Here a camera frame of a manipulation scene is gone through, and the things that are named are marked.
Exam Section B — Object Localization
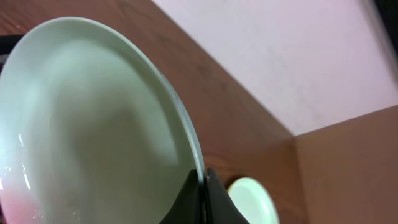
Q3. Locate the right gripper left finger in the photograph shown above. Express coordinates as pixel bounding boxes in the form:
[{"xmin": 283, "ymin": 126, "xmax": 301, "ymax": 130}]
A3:
[{"xmin": 160, "ymin": 169, "xmax": 201, "ymax": 224}]

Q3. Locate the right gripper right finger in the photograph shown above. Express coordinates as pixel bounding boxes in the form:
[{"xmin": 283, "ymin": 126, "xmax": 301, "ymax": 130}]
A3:
[{"xmin": 205, "ymin": 168, "xmax": 248, "ymax": 224}]

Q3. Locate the light blue plate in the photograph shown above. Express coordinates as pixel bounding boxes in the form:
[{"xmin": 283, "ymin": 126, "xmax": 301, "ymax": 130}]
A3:
[
  {"xmin": 227, "ymin": 177, "xmax": 280, "ymax": 224},
  {"xmin": 1, "ymin": 17, "xmax": 204, "ymax": 223}
]

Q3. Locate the light blue top plate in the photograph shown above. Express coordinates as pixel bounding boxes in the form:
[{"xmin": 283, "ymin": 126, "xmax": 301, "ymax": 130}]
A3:
[{"xmin": 1, "ymin": 17, "xmax": 204, "ymax": 223}]

